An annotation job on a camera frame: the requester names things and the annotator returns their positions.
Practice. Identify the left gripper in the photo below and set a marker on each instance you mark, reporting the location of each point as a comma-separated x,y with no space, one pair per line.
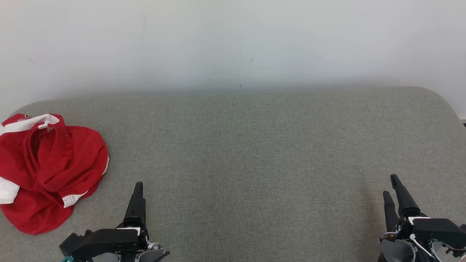
145,240

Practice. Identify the red shorts with white stripe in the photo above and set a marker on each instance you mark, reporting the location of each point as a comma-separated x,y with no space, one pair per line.
54,156

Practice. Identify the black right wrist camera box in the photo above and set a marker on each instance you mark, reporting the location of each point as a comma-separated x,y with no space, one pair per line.
440,229

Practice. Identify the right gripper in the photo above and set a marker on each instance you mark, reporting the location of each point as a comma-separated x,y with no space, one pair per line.
406,229

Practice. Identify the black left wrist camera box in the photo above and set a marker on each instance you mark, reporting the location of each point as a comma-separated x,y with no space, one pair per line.
98,240

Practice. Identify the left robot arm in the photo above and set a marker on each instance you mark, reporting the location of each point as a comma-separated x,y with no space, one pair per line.
105,258

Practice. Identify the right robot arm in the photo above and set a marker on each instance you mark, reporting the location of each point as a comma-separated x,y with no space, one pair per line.
397,251

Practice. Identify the grey fabric sofa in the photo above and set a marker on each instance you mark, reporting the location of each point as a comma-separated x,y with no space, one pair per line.
236,163

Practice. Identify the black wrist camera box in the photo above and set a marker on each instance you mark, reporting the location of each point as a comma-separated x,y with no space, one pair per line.
440,229
98,240

